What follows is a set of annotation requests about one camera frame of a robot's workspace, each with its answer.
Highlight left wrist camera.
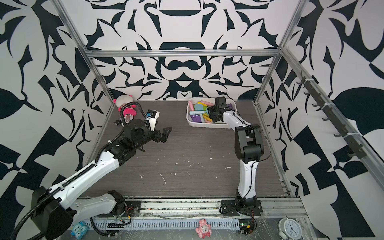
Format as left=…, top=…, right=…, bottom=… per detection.
left=146, top=110, right=160, bottom=132

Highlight white storage box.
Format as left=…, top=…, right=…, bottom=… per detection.
left=186, top=98, right=231, bottom=129

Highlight pink bear toy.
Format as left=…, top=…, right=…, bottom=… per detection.
left=195, top=219, right=212, bottom=239

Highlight black corrugated cable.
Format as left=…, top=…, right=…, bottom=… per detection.
left=119, top=101, right=148, bottom=127

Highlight green circuit board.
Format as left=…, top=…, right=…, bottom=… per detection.
left=239, top=219, right=257, bottom=235

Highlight white alarm clock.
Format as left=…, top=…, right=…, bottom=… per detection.
left=278, top=218, right=303, bottom=240

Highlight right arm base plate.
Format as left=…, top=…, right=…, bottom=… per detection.
left=219, top=196, right=263, bottom=217

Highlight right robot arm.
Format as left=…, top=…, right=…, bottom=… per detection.
left=208, top=97, right=264, bottom=209

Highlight pink white plush doll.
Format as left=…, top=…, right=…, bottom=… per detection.
left=113, top=95, right=137, bottom=117

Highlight black wall hook rail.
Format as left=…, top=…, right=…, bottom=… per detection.
left=298, top=77, right=367, bottom=159

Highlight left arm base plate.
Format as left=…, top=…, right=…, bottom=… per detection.
left=97, top=201, right=142, bottom=218

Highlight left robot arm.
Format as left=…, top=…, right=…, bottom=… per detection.
left=31, top=119, right=172, bottom=240

